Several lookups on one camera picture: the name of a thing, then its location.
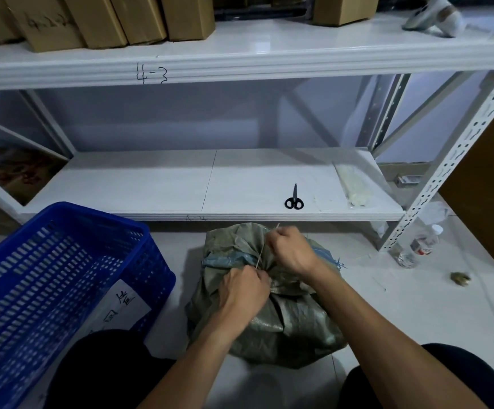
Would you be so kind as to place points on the person's left hand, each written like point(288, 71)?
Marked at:
point(242, 298)

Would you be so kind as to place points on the black scissors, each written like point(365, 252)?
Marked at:
point(294, 203)

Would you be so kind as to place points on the blue plastic basket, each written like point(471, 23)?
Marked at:
point(38, 276)

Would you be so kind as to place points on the white crumpled paper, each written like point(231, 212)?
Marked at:
point(433, 213)

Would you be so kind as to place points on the tall small cardboard box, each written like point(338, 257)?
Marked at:
point(138, 19)
point(187, 16)
point(95, 23)

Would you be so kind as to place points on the person's right leg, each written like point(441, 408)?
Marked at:
point(485, 379)

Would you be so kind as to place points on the white paper label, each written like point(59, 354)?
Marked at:
point(123, 308)

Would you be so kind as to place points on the small brown crumpled object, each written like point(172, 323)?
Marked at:
point(460, 279)

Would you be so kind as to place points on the handwritten cardboard box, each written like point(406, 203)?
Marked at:
point(46, 31)

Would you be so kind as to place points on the white handheld scanner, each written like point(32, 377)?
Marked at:
point(434, 16)

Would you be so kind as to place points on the cube cardboard box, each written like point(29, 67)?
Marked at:
point(345, 9)

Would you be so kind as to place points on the person's left forearm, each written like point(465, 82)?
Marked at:
point(196, 370)

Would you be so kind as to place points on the clear bag of zip ties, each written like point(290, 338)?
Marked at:
point(353, 185)

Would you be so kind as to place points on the clear plastic bottle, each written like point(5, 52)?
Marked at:
point(419, 247)

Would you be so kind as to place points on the white metal shelf rack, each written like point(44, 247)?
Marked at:
point(251, 61)

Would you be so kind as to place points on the person's right hand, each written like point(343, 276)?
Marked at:
point(296, 251)

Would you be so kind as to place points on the small white packet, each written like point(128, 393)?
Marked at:
point(407, 180)

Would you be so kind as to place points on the person's right forearm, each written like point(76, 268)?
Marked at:
point(392, 345)

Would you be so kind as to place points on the green woven sack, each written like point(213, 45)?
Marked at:
point(289, 323)

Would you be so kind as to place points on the red patterned carton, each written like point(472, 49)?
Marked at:
point(16, 174)

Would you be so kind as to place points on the white zip tie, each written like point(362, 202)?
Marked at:
point(263, 250)

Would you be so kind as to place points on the small white crumpled item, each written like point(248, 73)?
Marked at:
point(309, 6)

